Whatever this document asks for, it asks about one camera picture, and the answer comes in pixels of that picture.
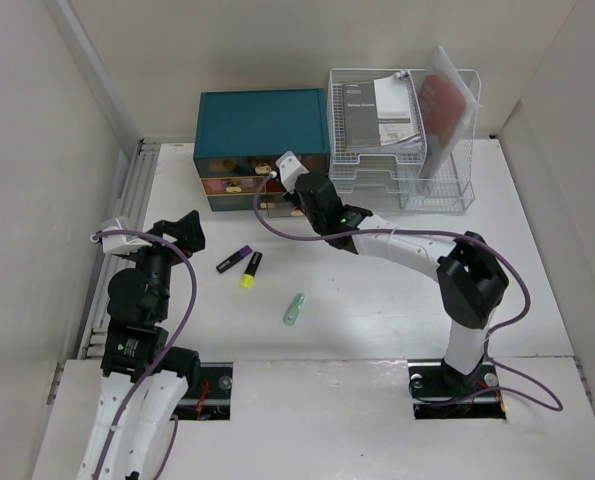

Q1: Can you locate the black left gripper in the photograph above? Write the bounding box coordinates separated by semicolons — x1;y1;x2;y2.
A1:
123;210;204;320

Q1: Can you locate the teal drawer organizer box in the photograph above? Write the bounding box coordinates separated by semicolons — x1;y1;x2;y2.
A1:
193;88;331;212

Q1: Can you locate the grey Canon setup guide booklet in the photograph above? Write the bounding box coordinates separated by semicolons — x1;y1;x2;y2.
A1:
341;74;423;151

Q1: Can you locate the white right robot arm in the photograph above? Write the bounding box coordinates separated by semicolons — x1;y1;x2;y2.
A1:
280;172;509;394

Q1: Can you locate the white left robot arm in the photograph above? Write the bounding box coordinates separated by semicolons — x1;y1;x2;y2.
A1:
77;211;206;479

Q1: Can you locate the black purple highlighter marker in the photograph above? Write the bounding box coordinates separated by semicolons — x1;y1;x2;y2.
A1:
216;245;253;274

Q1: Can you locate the pink yellow highlighter marker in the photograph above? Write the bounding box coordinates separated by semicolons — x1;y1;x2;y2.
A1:
240;251;263;290

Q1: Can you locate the green translucent capsule tube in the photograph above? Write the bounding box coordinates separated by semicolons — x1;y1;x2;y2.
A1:
283;293;305;326

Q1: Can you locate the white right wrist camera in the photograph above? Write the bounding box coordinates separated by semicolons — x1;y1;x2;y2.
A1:
276;151;308;193

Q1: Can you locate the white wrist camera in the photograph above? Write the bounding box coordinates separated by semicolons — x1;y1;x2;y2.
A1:
90;216;151;256
276;151;308;193

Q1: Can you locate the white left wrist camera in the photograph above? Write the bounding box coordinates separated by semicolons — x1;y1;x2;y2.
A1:
90;216;151;256

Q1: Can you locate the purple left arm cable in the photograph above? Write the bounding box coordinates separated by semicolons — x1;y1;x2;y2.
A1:
89;229;201;480

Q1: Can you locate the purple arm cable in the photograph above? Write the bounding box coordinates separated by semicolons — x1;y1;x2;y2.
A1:
252;172;563;412
89;229;201;480

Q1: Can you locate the white wire mesh file rack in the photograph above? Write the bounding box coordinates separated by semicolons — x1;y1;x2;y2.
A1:
327;68;476;214

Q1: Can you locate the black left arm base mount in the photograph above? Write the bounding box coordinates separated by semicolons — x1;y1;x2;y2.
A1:
162;347;234;421

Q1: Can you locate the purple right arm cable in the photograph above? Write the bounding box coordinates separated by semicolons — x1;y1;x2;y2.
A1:
252;172;563;412

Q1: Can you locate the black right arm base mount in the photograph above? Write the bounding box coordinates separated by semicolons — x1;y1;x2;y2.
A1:
407;360;506;420

